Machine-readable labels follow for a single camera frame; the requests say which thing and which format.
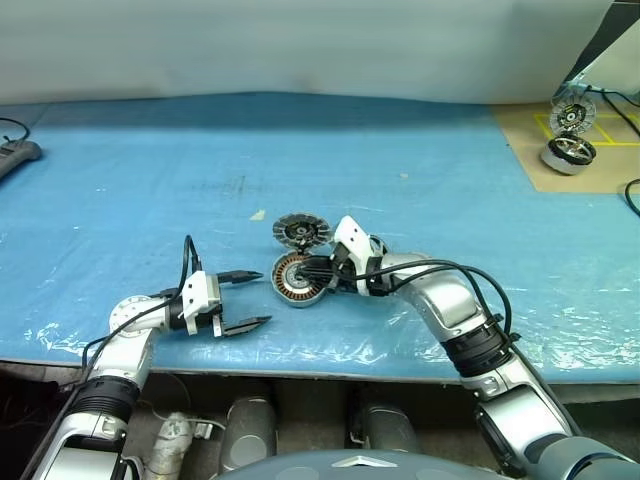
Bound dark grey rounded cylinder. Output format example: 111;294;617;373
219;396;278;474
355;402;420;454

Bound brown cardboard sheet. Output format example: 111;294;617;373
492;97;640;194

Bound thin black device cable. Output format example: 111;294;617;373
0;117;31;146

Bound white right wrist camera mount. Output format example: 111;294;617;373
332;214;384;297

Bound white board panel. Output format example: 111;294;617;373
563;0;640;99

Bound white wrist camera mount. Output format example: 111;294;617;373
179;271;225;337
332;214;384;297

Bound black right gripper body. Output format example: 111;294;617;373
327;241;365;296

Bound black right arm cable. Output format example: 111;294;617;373
344;257;584;439

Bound silver housing with spoked rotor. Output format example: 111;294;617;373
539;135;598;176

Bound white backdrop cloth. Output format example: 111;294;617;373
0;0;617;106

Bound motor housing with copper stator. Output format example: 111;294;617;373
270;251;331;310

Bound white wrapped bundle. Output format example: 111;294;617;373
148;410;195;476

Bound blue foam table cover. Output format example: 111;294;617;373
0;91;640;385

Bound white plug with cable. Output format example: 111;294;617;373
144;399;229;441

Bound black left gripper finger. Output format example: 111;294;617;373
222;315;274;340
216;268;265;285

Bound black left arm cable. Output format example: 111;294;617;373
79;233;204;374

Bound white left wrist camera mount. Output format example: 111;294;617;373
179;271;225;337

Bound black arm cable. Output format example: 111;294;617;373
344;257;584;439
79;233;204;374

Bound finned round motor lid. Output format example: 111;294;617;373
549;92;597;136
271;211;332;251

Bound grey black handheld device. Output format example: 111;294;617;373
0;139;44;180

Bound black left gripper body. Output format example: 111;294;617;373
197;273;227;339

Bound grey blue robot torso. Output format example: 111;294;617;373
212;447;534;480

